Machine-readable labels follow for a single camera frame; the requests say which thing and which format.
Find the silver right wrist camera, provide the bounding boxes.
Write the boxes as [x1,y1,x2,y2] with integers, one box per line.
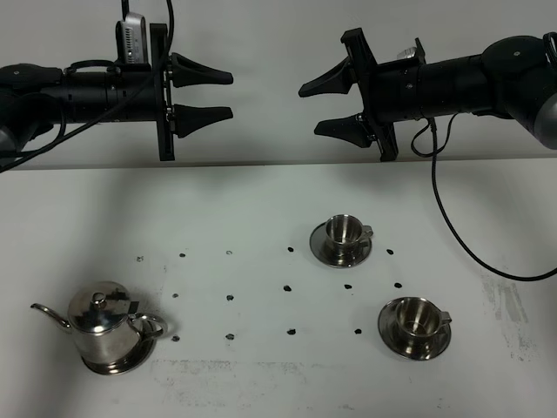
[397,46,418,60]

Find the far stainless steel saucer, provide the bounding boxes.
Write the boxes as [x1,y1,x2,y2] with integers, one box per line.
[309,223,372,268]

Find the far stainless steel teacup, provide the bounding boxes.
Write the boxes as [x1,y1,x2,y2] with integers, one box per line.
[325,214,373,253]

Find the stainless steel saucer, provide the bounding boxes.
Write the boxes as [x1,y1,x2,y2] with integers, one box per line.
[309,223,372,268]
[378,297,452,361]

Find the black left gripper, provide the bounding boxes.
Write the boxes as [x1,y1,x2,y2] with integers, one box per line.
[149,24,233,161]

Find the steel teapot saucer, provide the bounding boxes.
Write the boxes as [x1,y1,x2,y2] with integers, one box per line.
[81,340,156,376]

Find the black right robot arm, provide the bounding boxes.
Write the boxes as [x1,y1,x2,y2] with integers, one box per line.
[299,29,556,162]

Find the stainless steel teacup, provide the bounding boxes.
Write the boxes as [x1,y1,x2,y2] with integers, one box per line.
[394,297,452,342]
[325,214,373,253]

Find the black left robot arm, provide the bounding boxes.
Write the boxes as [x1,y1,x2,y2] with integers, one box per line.
[1,17,233,171]

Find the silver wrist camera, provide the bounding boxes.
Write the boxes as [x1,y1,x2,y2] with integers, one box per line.
[397,46,418,60]
[116,10,149,64]

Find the near stainless steel teacup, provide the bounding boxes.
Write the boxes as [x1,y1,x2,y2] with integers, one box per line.
[394,297,452,342]

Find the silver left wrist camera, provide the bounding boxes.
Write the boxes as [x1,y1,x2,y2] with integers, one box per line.
[116,10,149,64]

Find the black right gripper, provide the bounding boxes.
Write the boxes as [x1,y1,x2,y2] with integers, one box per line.
[299,28,426,162]

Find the black right camera cable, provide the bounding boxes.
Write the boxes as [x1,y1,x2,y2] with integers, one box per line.
[410,33,557,281]

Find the stainless steel teapot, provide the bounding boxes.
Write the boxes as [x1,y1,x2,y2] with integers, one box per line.
[30,281,168,364]

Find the near stainless steel saucer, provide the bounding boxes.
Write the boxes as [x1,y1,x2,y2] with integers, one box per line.
[378,297,452,361]

